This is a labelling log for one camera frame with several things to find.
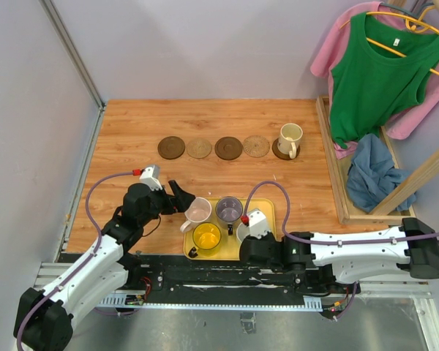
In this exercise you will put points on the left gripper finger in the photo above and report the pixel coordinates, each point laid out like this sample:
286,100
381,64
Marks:
183,200
176,189

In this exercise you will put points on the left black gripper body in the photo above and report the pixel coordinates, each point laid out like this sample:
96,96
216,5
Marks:
160,202

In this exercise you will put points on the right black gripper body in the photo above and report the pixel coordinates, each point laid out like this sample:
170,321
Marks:
267,238

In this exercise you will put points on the white cup green handle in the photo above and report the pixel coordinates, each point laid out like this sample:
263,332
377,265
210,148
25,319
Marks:
242,231

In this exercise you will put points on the dark wooden coaster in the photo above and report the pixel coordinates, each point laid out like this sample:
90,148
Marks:
276,150
228,148
171,147

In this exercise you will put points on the woven rattan coaster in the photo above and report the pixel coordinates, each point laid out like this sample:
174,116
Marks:
199,148
256,146

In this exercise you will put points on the cream plastic cup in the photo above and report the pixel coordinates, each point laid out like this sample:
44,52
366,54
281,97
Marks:
291,131

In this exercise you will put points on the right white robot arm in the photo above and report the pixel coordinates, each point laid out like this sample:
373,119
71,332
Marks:
412,247

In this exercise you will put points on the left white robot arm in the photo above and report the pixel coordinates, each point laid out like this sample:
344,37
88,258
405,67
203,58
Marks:
46,318

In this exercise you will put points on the pink plastic cup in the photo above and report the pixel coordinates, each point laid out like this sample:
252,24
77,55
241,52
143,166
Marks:
199,212

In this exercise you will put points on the yellow transparent cup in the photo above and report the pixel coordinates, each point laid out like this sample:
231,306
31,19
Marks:
206,240

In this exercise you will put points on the purple plastic cup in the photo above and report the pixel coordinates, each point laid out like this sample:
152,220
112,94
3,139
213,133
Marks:
228,211

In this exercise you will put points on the yellow plastic tray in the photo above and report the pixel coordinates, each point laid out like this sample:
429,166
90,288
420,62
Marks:
229,245

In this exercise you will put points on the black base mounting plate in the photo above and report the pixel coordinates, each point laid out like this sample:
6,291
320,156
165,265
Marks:
176,280

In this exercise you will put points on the blue crumpled cloth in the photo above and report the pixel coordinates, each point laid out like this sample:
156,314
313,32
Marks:
372,175

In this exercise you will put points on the green tank top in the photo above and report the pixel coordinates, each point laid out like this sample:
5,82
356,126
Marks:
383,71

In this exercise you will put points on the pink t-shirt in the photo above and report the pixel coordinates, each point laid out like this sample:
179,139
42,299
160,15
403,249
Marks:
400,125

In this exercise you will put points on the yellow clothes hanger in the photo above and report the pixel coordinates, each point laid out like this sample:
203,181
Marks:
413,25

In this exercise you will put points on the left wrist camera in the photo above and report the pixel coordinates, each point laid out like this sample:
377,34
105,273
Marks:
149,176

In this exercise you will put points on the wooden clothes rack frame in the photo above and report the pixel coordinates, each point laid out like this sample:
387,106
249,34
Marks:
338,161

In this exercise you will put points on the aluminium rail frame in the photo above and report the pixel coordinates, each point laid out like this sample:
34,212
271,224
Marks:
331,307

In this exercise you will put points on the aluminium corner post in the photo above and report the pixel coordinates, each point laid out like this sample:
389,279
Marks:
58,24

